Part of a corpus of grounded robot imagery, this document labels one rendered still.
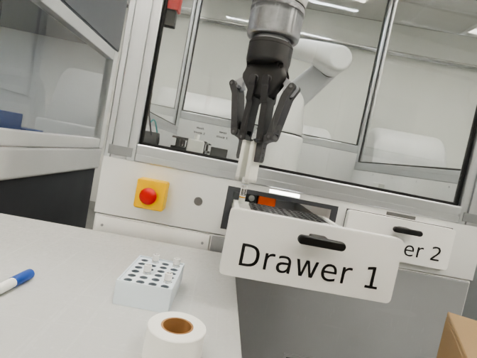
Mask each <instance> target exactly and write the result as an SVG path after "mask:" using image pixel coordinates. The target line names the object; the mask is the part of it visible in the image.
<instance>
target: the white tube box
mask: <svg viewBox="0 0 477 358"><path fill-rule="evenodd" d="M152 258H153V257H149V256H142V255H140V256H139V257H138V258H137V259H136V260H135V261H134V262H133V263H132V264H131V265H130V266H129V267H128V268H127V269H126V270H125V271H124V272H123V273H122V274H121V275H120V276H119V277H118V278H117V280H116V285H115V290H114V297H113V302H112V303H113V304H117V305H124V306H128V307H132V308H139V309H143V310H150V311H154V312H159V313H164V312H169V310H170V307H171V305H172V302H173V301H174V299H175V296H176V294H177V291H178V289H179V287H180V284H181V282H182V275H183V271H184V267H185V264H184V263H180V265H179V268H175V267H173V261H168V260H165V259H159V262H158V264H154V263H152ZM145 264H151V265H152V269H151V273H150V275H145V274H143V269H144V265H145ZM166 272H171V273H172V274H173V275H172V280H171V283H164V277H165V273H166Z"/></svg>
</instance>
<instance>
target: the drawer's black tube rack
mask: <svg viewBox="0 0 477 358"><path fill-rule="evenodd" d="M249 207H250V209H251V210H255V211H259V212H267V213H271V214H275V215H282V216H286V217H293V218H298V219H304V220H309V221H313V222H320V223H327V224H329V223H328V222H326V221H325V220H323V219H322V218H321V217H319V216H317V215H314V214H310V213H306V212H298V211H294V210H287V209H283V208H279V207H272V206H268V205H261V204H257V203H252V202H250V203H249Z"/></svg>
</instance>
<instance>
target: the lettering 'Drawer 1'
mask: <svg viewBox="0 0 477 358"><path fill-rule="evenodd" d="M245 246H249V247H252V248H254V249H255V250H256V260H255V261H254V262H253V263H252V264H243V263H242V261H243V254H244V250H245ZM259 256H260V252H259V250H258V248H257V247H256V246H254V245H251V244H244V243H243V245H242V249H241V255H240V259H239V263H238V264H239V265H241V266H254V265H256V264H257V263H258V260H259ZM270 256H274V257H275V254H270V255H268V253H266V254H265V260H264V264H263V269H264V270H265V268H266V264H267V260H268V258H269V257H270ZM281 258H284V259H287V260H288V263H285V262H280V263H278V264H277V265H276V270H277V272H279V273H285V272H287V273H288V274H289V272H290V266H291V259H290V258H289V257H288V256H280V257H279V259H281ZM282 264H283V265H287V269H286V270H284V271H281V270H280V269H279V265H282ZM318 264H319V262H317V263H316V264H315V266H314V268H313V270H312V272H311V273H310V261H308V260H307V261H306V263H305V265H304V267H303V268H302V270H300V259H297V267H298V276H302V274H303V272H304V270H305V268H306V266H307V265H308V278H311V277H312V276H313V274H314V272H315V270H316V268H317V266H318ZM328 266H330V267H333V268H334V272H331V271H325V268H326V267H328ZM376 268H377V267H368V270H373V272H372V276H371V282H370V285H369V286H367V285H365V286H364V288H372V289H377V287H374V286H373V281H374V277H375V272H376ZM348 270H350V271H352V270H353V269H352V268H347V269H346V267H343V271H342V275H341V280H340V283H343V280H344V274H345V273H346V271H348ZM336 272H337V270H336V267H335V266H334V265H332V264H327V265H325V266H324V267H323V268H322V272H321V276H322V278H323V279H324V280H325V281H334V279H327V278H325V277H324V273H330V274H335V275H336Z"/></svg>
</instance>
